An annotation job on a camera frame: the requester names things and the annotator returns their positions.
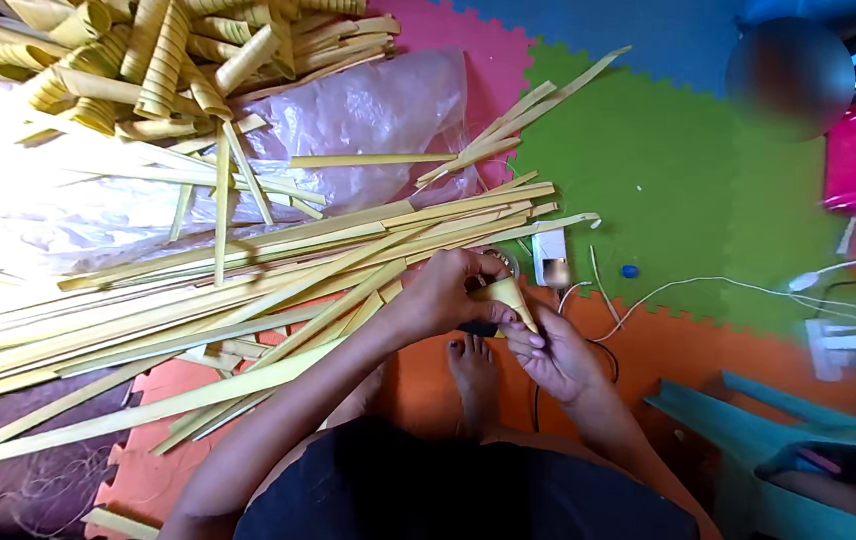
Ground person's left hand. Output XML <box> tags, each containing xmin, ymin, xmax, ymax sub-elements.
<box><xmin>381</xmin><ymin>248</ymin><xmax>521</xmax><ymax>351</ymax></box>

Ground person's right hand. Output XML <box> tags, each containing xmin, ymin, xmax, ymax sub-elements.
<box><xmin>498</xmin><ymin>298</ymin><xmax>606</xmax><ymax>406</ymax></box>

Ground yellow leaf cone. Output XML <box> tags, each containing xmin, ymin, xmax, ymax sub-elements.
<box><xmin>469</xmin><ymin>276</ymin><xmax>540</xmax><ymax>335</ymax></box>

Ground person's right forearm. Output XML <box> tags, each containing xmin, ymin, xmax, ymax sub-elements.
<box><xmin>564</xmin><ymin>373</ymin><xmax>724</xmax><ymax>540</ymax></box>

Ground person's left forearm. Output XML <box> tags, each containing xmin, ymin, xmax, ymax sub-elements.
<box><xmin>158</xmin><ymin>307</ymin><xmax>414</xmax><ymax>540</ymax></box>

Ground round clear container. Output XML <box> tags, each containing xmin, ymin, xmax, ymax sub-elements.
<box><xmin>473</xmin><ymin>246</ymin><xmax>521</xmax><ymax>288</ymax></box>

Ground person's legs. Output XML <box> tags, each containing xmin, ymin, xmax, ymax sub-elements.
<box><xmin>248</xmin><ymin>333</ymin><xmax>639</xmax><ymax>511</ymax></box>

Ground white rectangular power device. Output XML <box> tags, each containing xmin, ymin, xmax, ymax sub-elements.
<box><xmin>531</xmin><ymin>221</ymin><xmax>569</xmax><ymax>289</ymax></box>

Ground single pale leaf strip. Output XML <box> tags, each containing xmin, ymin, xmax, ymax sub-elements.
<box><xmin>416</xmin><ymin>137</ymin><xmax>522</xmax><ymax>189</ymax></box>
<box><xmin>416</xmin><ymin>45</ymin><xmax>633</xmax><ymax>189</ymax></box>
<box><xmin>465</xmin><ymin>80</ymin><xmax>557</xmax><ymax>151</ymax></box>

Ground orange foam mat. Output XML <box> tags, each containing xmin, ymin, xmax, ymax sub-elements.
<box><xmin>85</xmin><ymin>285</ymin><xmax>856</xmax><ymax>540</ymax></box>

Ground single yellow leaf strip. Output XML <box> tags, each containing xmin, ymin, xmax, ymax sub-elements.
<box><xmin>290</xmin><ymin>153</ymin><xmax>459</xmax><ymax>168</ymax></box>

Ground person's body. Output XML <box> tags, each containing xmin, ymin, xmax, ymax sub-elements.
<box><xmin>233</xmin><ymin>416</ymin><xmax>701</xmax><ymax>540</ymax></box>

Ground pink foam mat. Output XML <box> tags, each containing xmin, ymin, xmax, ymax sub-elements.
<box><xmin>368</xmin><ymin>0</ymin><xmax>536</xmax><ymax>192</ymax></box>

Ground clear plastic sheet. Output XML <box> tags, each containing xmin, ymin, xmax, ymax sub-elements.
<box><xmin>0</xmin><ymin>48</ymin><xmax>480</xmax><ymax>282</ymax></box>

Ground green foam mat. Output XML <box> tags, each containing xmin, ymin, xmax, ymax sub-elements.
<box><xmin>510</xmin><ymin>36</ymin><xmax>856</xmax><ymax>342</ymax></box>

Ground teal plastic stool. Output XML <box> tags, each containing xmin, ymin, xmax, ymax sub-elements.
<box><xmin>644</xmin><ymin>369</ymin><xmax>856</xmax><ymax>540</ymax></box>

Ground blue foam mat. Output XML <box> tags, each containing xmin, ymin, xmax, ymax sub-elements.
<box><xmin>439</xmin><ymin>0</ymin><xmax>752</xmax><ymax>99</ymax></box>

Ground pile of palm leaf strips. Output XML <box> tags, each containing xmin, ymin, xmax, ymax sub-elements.
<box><xmin>0</xmin><ymin>112</ymin><xmax>603</xmax><ymax>474</ymax></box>

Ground pile of rolled leaf cones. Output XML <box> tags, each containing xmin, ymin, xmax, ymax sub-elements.
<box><xmin>0</xmin><ymin>0</ymin><xmax>403</xmax><ymax>147</ymax></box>

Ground short pale leaf piece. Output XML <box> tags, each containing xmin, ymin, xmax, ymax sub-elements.
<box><xmin>82</xmin><ymin>507</ymin><xmax>162</xmax><ymax>540</ymax></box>

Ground dark purple mat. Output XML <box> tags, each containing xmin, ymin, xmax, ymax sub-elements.
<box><xmin>0</xmin><ymin>360</ymin><xmax>140</xmax><ymax>540</ymax></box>

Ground black cable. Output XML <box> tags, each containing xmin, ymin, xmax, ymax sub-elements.
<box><xmin>533</xmin><ymin>339</ymin><xmax>620</xmax><ymax>434</ymax></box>

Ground white cable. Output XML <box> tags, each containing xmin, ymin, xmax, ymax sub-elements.
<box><xmin>557</xmin><ymin>252</ymin><xmax>856</xmax><ymax>344</ymax></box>

